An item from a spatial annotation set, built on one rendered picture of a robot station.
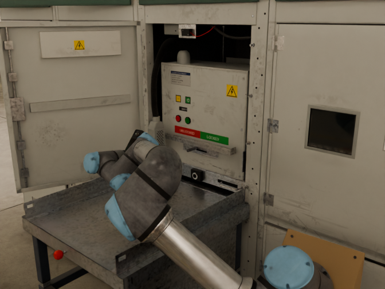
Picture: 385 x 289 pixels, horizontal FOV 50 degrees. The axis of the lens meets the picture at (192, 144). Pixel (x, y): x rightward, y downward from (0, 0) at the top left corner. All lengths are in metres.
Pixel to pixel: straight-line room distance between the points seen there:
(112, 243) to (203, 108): 0.72
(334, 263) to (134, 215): 0.61
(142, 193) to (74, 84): 1.04
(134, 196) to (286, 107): 0.73
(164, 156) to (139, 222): 0.18
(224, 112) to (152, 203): 0.84
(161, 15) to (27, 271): 1.91
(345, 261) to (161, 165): 0.61
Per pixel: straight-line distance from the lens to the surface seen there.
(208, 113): 1.83
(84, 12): 2.35
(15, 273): 3.05
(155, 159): 1.04
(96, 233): 1.58
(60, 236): 1.59
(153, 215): 1.02
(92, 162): 1.46
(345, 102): 1.44
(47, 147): 2.01
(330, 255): 1.32
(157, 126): 1.94
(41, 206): 1.77
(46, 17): 2.68
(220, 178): 1.86
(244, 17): 1.63
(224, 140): 1.80
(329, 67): 1.45
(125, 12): 2.09
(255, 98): 1.62
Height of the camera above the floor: 1.60
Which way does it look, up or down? 17 degrees down
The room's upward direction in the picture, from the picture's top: straight up
